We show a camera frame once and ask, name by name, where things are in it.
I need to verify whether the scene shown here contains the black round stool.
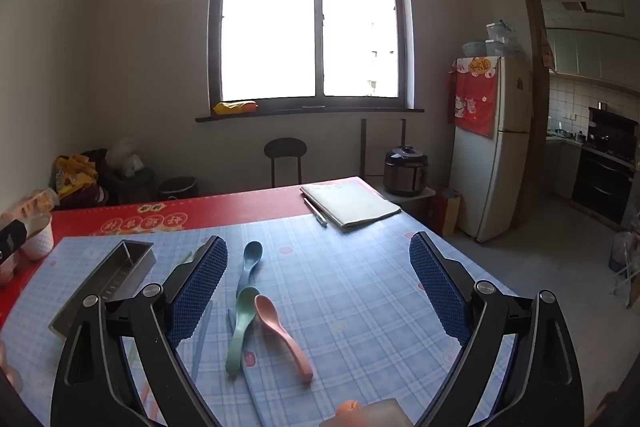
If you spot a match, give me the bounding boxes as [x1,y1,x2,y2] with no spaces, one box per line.
[264,138,307,188]

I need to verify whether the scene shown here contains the orange snack packet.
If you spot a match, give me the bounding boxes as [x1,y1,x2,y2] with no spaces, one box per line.
[0,188,61,228]

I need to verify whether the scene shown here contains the clear plastic bag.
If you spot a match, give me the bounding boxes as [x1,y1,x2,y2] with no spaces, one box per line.
[105,138,146,178]

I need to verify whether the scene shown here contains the beige notebook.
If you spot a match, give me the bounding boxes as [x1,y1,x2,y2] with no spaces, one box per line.
[300,181,402,233]

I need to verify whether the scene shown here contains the white dimpled cup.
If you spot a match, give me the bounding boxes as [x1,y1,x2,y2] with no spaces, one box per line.
[20,213,55,262]

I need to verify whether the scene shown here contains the kitchen wall cabinets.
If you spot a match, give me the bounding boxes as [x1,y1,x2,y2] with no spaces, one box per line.
[545,27,640,84]

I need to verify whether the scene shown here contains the light blue chopstick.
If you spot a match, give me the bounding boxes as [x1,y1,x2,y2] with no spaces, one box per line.
[191,300,214,379]

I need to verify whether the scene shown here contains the yellow cloth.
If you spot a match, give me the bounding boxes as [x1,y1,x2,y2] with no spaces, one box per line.
[54,154,99,200]

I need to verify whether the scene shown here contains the clear storage containers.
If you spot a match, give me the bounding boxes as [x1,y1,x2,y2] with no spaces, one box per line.
[462,21,522,58]

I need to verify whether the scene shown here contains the red tablecloth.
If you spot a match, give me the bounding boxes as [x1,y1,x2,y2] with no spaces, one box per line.
[0,177,383,313]

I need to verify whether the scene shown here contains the wooden door frame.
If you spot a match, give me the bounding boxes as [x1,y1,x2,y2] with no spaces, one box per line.
[518,0,638,229]

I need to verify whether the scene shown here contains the dark blue spoon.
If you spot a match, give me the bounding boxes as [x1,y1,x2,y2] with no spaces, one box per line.
[235,241,264,303]

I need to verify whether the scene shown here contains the yellow bag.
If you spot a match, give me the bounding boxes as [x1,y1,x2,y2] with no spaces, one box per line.
[213,101,258,116]

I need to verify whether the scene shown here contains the white fridge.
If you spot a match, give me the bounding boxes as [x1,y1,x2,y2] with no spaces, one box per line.
[447,56,534,243]

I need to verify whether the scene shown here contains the black oven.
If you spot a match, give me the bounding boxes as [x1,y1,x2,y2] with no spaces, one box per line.
[571,107,640,229]

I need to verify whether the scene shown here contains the silver pen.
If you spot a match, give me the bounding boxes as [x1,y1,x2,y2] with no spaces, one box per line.
[303,197,329,228]

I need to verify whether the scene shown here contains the pink spoon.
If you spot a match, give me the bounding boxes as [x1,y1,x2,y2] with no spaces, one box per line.
[254,294,315,383]

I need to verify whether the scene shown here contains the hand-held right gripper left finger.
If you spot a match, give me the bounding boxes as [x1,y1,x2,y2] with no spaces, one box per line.
[50,236,229,427]

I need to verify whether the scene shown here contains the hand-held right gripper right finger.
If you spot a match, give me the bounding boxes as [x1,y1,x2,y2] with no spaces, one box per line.
[408,231,586,427]

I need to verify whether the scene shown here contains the dark windowsill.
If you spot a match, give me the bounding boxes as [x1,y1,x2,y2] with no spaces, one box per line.
[195,107,425,123]

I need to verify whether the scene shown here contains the rice cooker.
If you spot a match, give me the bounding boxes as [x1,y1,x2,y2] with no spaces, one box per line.
[383,146,430,197]

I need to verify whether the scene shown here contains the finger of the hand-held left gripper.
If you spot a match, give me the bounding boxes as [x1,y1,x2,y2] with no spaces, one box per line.
[0,219,27,266]

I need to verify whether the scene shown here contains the red printed cloth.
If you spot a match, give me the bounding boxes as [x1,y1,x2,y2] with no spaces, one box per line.
[446,57,501,138]

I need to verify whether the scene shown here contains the black bin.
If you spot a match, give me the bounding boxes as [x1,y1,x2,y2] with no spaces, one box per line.
[158,177,198,202]

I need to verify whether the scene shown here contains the dark framed window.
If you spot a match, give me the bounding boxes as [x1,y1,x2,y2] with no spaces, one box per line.
[207,0,417,108]

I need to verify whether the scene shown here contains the green spoon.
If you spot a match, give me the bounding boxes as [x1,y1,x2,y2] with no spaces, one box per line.
[225,287,261,377]

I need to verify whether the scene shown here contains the red paper bag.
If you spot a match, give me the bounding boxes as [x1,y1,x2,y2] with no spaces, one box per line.
[434,188,461,236]

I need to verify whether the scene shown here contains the steel utensil holder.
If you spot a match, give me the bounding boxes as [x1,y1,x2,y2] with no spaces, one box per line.
[48,239,157,340]

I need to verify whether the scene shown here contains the dark metal chair frame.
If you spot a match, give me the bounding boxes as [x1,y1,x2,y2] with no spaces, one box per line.
[360,118,407,180]

